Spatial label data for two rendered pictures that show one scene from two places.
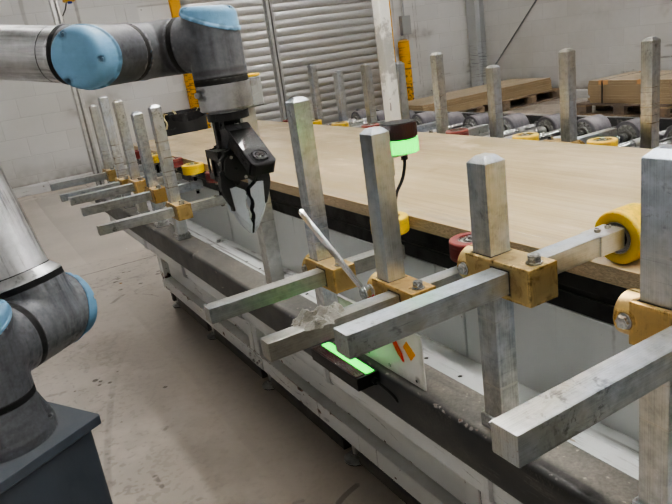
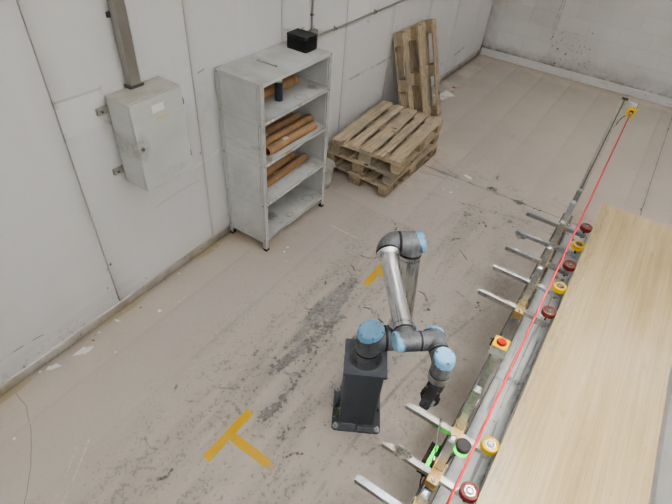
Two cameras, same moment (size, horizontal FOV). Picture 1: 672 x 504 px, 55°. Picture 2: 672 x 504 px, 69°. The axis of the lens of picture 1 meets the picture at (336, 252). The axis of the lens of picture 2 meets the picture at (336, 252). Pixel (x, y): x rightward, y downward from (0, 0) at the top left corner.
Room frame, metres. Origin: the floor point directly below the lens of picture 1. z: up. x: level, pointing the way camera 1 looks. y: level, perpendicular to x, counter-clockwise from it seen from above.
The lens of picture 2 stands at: (0.06, -0.65, 2.97)
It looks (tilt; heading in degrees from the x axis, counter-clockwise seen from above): 42 degrees down; 59
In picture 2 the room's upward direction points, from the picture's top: 5 degrees clockwise
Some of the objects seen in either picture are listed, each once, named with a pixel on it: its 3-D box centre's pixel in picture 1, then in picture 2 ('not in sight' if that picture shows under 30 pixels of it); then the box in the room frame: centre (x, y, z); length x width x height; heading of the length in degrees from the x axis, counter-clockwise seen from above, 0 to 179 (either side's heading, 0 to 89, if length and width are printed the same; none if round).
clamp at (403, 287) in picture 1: (401, 293); (437, 473); (1.02, -0.10, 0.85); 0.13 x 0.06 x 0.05; 28
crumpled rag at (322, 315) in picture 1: (319, 312); (402, 452); (0.93, 0.04, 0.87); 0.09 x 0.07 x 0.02; 118
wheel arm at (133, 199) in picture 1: (144, 197); (525, 281); (2.30, 0.65, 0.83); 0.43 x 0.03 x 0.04; 118
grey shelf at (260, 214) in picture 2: not in sight; (277, 148); (1.50, 2.84, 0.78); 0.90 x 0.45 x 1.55; 28
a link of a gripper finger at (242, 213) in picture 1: (236, 208); not in sight; (1.12, 0.16, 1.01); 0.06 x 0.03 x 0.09; 29
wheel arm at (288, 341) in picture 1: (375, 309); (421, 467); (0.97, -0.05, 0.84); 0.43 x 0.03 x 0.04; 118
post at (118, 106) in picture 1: (131, 161); (550, 249); (2.58, 0.75, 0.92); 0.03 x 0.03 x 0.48; 28
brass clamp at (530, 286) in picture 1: (504, 272); not in sight; (0.80, -0.22, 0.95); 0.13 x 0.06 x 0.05; 28
